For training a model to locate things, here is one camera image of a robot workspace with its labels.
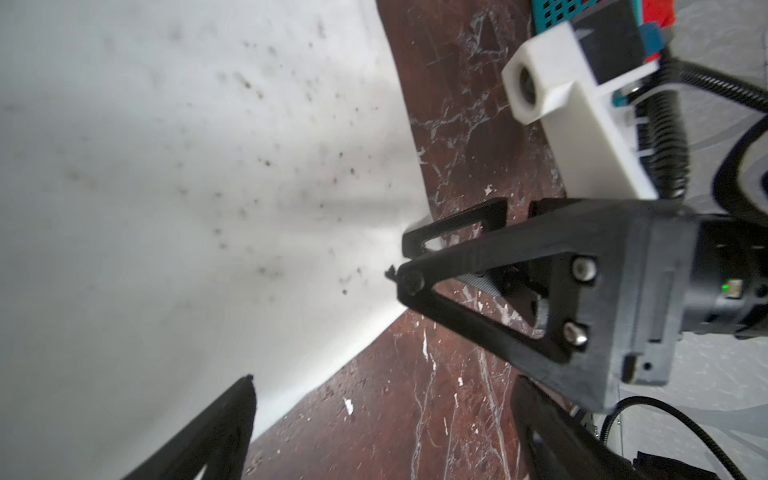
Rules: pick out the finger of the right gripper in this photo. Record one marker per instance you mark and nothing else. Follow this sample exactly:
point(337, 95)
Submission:
point(491, 215)

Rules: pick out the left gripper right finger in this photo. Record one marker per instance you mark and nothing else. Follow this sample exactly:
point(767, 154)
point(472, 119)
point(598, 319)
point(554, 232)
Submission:
point(556, 446)

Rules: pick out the white printed t-shirt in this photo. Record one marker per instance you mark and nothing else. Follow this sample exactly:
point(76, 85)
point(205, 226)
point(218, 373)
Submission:
point(191, 192)

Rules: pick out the red t-shirt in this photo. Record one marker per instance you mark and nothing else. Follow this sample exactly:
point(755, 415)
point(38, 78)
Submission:
point(660, 12)

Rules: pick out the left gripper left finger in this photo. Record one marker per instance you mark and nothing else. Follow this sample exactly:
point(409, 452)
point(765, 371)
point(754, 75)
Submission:
point(213, 445)

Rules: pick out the teal plastic basket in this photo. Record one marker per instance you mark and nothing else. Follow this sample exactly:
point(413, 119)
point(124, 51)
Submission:
point(549, 13)

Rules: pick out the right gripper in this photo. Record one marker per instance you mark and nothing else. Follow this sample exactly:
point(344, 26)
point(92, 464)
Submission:
point(616, 286)

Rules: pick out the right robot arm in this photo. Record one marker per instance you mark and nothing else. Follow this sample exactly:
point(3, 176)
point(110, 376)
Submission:
point(727, 291)

